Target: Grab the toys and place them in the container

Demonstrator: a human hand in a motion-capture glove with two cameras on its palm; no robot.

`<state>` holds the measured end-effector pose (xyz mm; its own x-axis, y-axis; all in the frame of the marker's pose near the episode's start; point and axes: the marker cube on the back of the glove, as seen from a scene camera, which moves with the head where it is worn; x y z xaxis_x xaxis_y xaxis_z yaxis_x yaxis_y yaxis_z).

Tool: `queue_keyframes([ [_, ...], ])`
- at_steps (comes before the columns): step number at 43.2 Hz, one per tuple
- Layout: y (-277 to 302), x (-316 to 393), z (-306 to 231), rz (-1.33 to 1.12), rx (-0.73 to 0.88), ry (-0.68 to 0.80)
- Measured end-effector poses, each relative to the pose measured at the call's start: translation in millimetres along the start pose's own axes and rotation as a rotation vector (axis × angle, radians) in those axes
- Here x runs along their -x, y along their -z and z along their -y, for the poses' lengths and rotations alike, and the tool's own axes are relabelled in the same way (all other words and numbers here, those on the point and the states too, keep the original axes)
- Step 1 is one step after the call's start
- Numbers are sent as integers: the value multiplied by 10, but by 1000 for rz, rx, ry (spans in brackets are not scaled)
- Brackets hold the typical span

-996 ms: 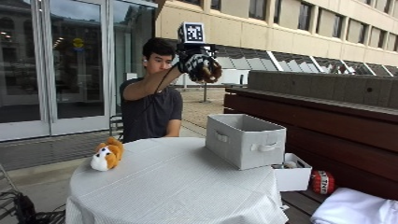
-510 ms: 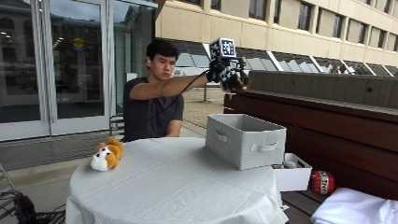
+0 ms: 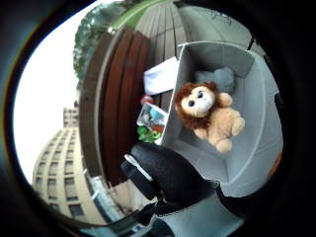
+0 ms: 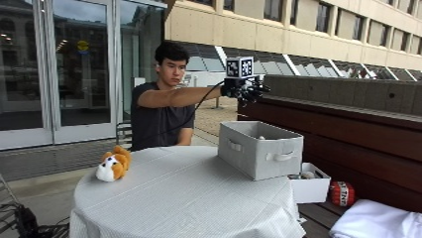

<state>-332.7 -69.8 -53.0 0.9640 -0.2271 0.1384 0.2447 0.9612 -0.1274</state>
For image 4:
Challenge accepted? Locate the white marker cube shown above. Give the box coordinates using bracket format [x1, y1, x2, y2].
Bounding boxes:
[224, 56, 256, 79]

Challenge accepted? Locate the grey fabric storage box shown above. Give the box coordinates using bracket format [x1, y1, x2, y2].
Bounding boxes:
[216, 120, 305, 181]

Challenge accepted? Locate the the person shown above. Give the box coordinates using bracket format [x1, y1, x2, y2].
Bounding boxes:
[129, 41, 222, 153]

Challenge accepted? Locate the dark wooden bench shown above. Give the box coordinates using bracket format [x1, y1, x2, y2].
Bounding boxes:
[236, 94, 422, 238]

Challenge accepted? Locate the white plastic box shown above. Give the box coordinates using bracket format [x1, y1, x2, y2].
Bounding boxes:
[288, 162, 333, 204]

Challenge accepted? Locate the black metal chair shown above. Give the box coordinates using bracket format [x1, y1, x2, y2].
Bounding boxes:
[115, 120, 135, 151]

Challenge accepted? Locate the white striped tablecloth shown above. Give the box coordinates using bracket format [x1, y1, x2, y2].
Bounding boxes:
[69, 145, 308, 238]

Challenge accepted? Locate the red cylindrical plush toy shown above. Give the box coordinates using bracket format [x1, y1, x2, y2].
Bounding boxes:
[329, 180, 356, 208]

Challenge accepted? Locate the orange white plush toy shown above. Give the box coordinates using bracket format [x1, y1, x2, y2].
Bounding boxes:
[95, 145, 133, 183]

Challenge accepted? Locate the glass door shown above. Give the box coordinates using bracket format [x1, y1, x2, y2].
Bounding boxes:
[44, 0, 123, 144]

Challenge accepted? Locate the white cloth bundle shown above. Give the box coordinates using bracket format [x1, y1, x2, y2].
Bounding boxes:
[329, 198, 422, 238]

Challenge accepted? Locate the black glove cable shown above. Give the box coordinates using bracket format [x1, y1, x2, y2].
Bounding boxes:
[157, 79, 226, 137]

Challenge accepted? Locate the black equipment with cables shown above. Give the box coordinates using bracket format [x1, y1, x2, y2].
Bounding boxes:
[0, 175, 71, 238]

